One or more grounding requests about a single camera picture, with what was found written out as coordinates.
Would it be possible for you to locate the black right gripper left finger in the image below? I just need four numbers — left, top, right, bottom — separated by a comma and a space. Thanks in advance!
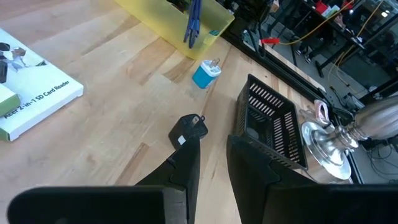
136, 135, 201, 224

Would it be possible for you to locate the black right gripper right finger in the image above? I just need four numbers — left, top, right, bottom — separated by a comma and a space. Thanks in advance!
226, 135, 312, 224

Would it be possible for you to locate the purple cable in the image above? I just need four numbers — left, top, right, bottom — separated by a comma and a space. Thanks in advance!
183, 0, 203, 50

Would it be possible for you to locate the white card reader box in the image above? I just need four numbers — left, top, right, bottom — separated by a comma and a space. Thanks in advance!
0, 83, 22, 118
0, 27, 85, 142

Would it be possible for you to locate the yellow translucent plastic bin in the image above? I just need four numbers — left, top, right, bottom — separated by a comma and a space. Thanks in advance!
113, 0, 236, 60

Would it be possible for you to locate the black plastic slotted basket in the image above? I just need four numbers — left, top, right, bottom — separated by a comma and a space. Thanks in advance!
232, 73, 309, 171

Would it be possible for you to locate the white shade silver table lamp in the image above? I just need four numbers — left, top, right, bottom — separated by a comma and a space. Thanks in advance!
300, 95, 398, 182

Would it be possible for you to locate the pink crumpled plastic wrap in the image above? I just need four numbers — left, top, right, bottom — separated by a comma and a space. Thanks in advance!
313, 99, 331, 126

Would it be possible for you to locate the black wall charger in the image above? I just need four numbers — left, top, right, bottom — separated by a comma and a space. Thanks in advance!
168, 113, 210, 151

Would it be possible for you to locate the blue white wall charger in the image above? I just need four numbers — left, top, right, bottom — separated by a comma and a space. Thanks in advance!
192, 58, 223, 90

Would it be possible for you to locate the yellow background cable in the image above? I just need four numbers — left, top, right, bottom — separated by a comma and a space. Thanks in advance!
279, 0, 356, 46

